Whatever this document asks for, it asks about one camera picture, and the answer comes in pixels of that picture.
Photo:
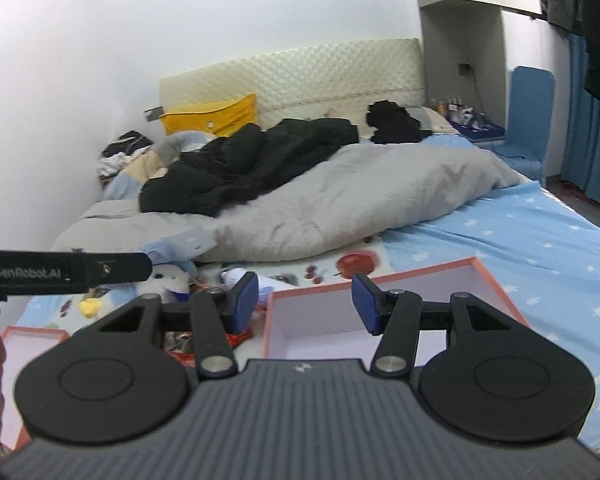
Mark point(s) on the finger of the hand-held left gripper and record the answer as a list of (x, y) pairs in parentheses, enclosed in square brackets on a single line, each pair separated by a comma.
[(127, 267)]

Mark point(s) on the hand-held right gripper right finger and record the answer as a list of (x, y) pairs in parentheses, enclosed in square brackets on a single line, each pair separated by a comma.
[(365, 305)]

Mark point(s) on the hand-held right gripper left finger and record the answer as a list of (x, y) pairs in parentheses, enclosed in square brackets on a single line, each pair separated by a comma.
[(246, 300)]

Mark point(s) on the red foil snack packet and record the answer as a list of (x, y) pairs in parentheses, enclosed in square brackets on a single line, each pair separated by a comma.
[(239, 337)]

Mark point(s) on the pink cardboard box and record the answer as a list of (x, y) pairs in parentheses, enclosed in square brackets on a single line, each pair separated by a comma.
[(320, 315)]

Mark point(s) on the blue white plush toy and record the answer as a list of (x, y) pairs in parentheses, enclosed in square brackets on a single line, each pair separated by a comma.
[(169, 280)]

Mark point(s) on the fruit print mat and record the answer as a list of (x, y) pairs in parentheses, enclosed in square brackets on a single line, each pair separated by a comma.
[(325, 266)]

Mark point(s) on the pink cardboard box lid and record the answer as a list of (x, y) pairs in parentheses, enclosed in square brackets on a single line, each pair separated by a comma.
[(25, 355)]

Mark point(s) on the grey duvet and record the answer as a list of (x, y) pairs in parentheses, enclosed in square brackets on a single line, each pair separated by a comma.
[(355, 200)]

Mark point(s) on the pile of clothes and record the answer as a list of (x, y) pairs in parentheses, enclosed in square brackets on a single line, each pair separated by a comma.
[(122, 152)]

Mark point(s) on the black jacket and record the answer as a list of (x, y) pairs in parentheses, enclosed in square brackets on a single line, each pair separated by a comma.
[(260, 160)]

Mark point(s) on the yellow pillow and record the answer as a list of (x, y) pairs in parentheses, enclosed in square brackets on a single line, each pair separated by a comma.
[(215, 115)]

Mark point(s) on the black bundled clothing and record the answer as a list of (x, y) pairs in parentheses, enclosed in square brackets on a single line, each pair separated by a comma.
[(395, 122)]

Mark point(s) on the grey white pillow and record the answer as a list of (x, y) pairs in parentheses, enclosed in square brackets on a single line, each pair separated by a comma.
[(439, 122)]

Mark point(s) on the cream quilted headboard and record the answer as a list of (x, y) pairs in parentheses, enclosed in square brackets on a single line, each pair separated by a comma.
[(330, 75)]

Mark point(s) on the blue chair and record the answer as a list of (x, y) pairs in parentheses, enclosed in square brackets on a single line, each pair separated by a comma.
[(530, 110)]

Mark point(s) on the blue curtain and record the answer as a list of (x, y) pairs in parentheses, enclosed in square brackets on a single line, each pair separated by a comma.
[(590, 150)]

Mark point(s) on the grey metal wall bracket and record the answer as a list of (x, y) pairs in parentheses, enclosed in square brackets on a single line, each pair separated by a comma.
[(153, 113)]

